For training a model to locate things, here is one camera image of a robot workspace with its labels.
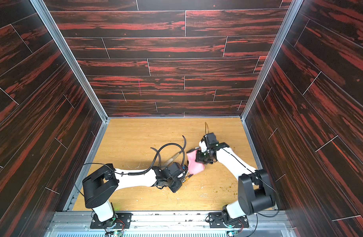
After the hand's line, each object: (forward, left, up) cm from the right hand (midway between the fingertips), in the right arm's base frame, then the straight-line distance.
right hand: (199, 159), depth 89 cm
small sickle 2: (+3, +17, -5) cm, 18 cm away
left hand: (-15, +11, -6) cm, 19 cm away
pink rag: (-7, +4, +4) cm, 9 cm away
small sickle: (+5, +26, -6) cm, 28 cm away
